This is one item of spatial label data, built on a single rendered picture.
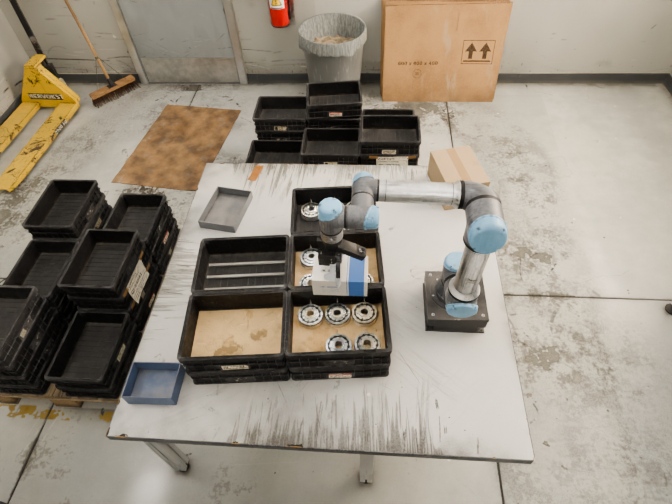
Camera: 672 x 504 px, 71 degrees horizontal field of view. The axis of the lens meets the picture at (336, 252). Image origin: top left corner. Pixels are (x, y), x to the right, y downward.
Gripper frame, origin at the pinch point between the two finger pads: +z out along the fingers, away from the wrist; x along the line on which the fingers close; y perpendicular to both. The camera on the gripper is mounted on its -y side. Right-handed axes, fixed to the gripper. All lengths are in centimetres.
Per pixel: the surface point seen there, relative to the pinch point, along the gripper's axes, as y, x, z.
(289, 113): 55, -206, 73
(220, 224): 67, -55, 35
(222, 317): 50, 5, 27
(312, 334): 11.9, 10.9, 27.6
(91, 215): 160, -84, 61
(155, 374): 77, 25, 40
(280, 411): 23, 38, 40
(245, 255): 47, -29, 28
